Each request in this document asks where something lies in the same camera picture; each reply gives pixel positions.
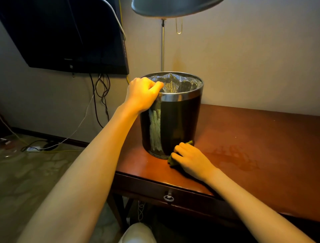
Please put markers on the brown wooden table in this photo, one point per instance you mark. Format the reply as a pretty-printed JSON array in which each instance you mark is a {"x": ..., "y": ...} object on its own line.
[{"x": 270, "y": 145}]

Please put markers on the white power strip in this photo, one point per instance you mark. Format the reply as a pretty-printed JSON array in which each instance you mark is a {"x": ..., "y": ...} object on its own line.
[{"x": 33, "y": 149}]

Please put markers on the black metal trash bin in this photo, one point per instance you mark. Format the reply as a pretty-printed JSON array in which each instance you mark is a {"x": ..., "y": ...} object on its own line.
[{"x": 180, "y": 120}]

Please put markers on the black television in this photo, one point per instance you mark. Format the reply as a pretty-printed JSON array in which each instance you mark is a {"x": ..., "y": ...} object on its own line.
[{"x": 62, "y": 35}]

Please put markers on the person's left forearm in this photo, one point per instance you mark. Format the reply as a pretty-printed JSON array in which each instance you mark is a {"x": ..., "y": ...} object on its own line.
[{"x": 80, "y": 180}]

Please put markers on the black phone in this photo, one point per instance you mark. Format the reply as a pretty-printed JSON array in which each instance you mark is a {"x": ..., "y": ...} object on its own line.
[{"x": 5, "y": 140}]

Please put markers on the white trousers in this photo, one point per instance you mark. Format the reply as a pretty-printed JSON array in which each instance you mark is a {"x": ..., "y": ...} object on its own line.
[{"x": 137, "y": 234}]

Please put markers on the person's left hand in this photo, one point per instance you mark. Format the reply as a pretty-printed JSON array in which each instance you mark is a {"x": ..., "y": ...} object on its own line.
[{"x": 141, "y": 96}]

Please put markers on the grey shade metal lamp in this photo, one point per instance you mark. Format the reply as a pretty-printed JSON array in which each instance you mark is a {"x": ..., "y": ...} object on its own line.
[{"x": 172, "y": 7}]

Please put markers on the green cleaning cloth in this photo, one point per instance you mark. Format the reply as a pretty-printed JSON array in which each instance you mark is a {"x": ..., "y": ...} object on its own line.
[{"x": 172, "y": 162}]

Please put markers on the person's right hand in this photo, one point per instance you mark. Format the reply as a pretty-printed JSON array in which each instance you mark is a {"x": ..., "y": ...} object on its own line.
[{"x": 195, "y": 162}]

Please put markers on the clear plastic bin liner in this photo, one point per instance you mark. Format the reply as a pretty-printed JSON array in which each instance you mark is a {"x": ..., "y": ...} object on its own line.
[{"x": 180, "y": 83}]

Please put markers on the person's right forearm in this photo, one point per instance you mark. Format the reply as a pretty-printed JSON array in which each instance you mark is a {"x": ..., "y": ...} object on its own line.
[{"x": 257, "y": 215}]

